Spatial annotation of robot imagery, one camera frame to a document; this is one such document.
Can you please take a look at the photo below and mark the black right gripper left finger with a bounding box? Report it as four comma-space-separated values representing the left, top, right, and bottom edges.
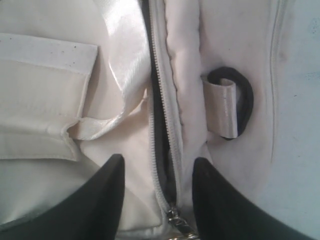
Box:
0, 154, 125, 240

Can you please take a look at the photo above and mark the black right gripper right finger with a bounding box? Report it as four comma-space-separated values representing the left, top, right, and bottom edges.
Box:
192, 157, 320, 240

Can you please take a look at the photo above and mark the cream duffel bag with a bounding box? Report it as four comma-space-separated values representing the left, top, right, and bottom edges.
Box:
0, 0, 320, 240

